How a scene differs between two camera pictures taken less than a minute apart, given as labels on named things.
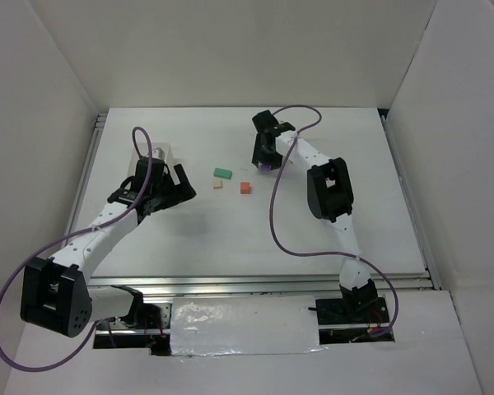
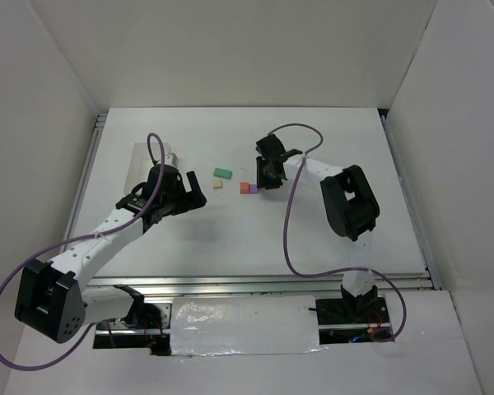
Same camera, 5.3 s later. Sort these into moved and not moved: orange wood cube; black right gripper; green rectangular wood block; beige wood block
Moved: black right gripper
Not moved: orange wood cube; green rectangular wood block; beige wood block
